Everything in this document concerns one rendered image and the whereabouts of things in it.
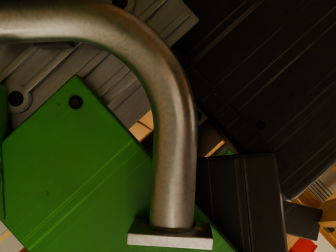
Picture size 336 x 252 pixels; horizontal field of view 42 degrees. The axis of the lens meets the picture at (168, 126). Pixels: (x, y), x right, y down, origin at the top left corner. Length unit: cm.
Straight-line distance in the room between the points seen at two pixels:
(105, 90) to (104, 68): 2
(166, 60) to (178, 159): 6
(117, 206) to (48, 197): 5
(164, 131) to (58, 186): 10
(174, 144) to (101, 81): 9
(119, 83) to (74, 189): 9
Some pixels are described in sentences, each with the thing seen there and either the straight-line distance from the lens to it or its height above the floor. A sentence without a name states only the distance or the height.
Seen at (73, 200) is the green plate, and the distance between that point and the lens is 33.
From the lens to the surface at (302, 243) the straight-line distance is 422.
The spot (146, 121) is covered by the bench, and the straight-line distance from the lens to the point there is 114.
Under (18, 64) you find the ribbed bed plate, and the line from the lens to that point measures 36.
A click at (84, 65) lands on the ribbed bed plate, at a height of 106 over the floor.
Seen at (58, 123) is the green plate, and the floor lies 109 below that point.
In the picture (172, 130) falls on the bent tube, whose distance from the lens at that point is 28.
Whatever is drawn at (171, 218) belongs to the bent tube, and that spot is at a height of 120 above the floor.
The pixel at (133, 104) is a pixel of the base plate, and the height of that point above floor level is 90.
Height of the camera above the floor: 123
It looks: 15 degrees down
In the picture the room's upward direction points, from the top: 139 degrees clockwise
